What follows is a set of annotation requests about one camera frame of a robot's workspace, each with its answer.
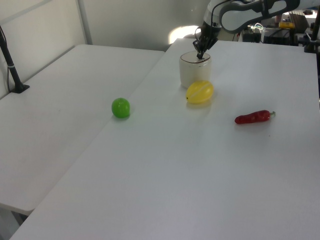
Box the cream garbage bin lid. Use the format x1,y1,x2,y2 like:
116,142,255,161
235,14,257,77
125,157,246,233
180,50,211,66

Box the red toy chili pepper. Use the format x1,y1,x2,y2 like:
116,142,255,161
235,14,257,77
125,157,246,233
234,109,277,126

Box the black clamp stand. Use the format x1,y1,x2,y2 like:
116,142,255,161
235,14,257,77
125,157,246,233
303,14,320,54

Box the black Panda gripper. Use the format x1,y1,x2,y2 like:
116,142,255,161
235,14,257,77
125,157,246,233
192,21,221,60

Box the black box on desk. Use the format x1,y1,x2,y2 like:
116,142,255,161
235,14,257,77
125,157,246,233
242,31,263,43

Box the black pole with base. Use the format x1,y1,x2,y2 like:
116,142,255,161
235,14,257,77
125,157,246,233
0,24,31,95

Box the green toy apple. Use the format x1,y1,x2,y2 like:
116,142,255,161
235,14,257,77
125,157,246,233
111,97,131,119

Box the yellow striped toy melon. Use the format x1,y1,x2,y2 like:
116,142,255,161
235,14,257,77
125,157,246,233
185,79,215,105

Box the cream garbage bin body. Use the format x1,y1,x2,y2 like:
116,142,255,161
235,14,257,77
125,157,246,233
178,51,212,89

